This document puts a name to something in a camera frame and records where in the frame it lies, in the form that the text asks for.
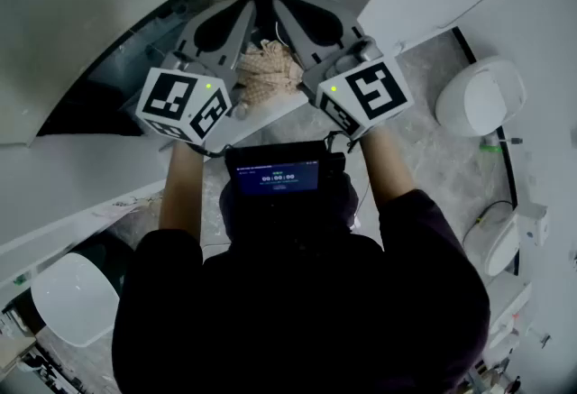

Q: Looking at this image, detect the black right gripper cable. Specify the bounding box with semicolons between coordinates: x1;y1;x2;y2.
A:
323;129;358;155

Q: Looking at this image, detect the black chest-mounted screen device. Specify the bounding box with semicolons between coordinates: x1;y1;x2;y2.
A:
224;140;347;204

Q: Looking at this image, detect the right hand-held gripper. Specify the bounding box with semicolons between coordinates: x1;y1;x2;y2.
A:
271;0;414;141

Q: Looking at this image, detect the person's right forearm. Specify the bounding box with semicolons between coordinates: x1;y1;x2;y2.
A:
357;124;419;209

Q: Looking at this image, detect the green toilet brush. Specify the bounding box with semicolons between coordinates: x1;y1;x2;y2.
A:
479;135;524;155

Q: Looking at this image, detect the person's dark sweater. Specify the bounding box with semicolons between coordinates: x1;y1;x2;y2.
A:
111;173;492;394

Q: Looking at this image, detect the person's left forearm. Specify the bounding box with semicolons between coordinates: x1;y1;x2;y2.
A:
159;140;205;245

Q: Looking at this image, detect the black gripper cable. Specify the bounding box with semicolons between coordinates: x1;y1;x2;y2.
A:
323;129;358;155
160;140;227;160

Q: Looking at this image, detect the beige patterned cloth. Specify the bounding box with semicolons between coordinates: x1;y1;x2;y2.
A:
234;38;307;112

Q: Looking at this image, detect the white wall-mounted box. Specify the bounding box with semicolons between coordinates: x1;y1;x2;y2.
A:
513;201;552;249

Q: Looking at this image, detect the black baseboard strip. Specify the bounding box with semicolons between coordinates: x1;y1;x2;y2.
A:
452;25;519;209

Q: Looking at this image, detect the white slim toilet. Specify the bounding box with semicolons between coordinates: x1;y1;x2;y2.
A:
463;205;523;279

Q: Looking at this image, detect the white egg-shaped toilet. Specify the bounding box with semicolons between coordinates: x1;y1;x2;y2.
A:
435;56;527;139

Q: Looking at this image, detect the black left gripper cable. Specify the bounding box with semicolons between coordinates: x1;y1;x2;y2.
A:
160;140;227;160

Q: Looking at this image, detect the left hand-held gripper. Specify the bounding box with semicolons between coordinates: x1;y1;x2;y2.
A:
134;0;259;145

